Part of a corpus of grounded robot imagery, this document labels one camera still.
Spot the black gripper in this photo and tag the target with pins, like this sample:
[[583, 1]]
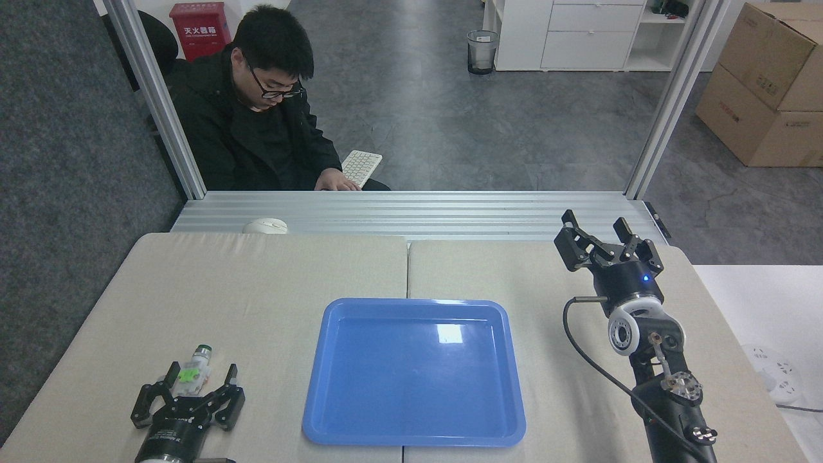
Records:
[[628, 280], [177, 431]]

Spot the white switch part green label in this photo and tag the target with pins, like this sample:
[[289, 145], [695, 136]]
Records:
[[191, 373]]

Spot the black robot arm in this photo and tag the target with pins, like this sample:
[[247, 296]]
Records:
[[161, 460], [663, 386]]

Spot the blue plastic tray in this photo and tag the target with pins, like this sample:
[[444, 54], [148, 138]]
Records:
[[411, 373]]

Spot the person's hand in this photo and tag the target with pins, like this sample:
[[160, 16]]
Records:
[[337, 181]]

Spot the white side table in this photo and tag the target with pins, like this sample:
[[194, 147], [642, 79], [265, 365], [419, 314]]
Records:
[[759, 302]]

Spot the cardboard box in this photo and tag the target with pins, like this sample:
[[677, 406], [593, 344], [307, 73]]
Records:
[[739, 122], [771, 51]]

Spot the white computer mouse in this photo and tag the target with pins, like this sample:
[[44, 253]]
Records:
[[265, 226]]

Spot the white power strip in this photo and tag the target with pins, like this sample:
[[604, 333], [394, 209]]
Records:
[[775, 376]]

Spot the white drawer cabinet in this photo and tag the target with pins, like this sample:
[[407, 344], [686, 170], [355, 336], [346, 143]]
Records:
[[578, 35]]

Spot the dark mesh trash bin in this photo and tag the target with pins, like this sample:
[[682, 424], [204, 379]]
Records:
[[482, 53]]

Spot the small black device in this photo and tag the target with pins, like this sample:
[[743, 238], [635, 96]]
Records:
[[672, 8]]

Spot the white keyboard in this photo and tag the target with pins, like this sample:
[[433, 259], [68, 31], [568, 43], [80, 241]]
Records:
[[361, 164]]

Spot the person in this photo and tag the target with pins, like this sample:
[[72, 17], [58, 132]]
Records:
[[238, 135]]

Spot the black chair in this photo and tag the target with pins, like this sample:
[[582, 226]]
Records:
[[161, 42]]

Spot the red fire extinguisher box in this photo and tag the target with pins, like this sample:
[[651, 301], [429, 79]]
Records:
[[199, 29]]

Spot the black rail end bracket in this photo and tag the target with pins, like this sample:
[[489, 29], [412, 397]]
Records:
[[659, 220]]

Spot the silver aluminium post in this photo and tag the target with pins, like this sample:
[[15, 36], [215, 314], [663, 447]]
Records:
[[675, 96], [157, 96]]

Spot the silver aluminium rail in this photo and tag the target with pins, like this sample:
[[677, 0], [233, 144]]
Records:
[[418, 215]]

